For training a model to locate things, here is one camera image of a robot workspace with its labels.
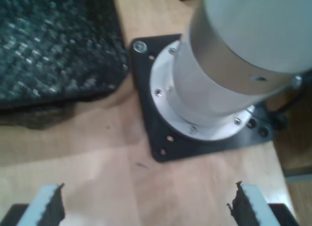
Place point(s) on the black bubble mat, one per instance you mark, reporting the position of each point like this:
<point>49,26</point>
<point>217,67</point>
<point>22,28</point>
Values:
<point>48,41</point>

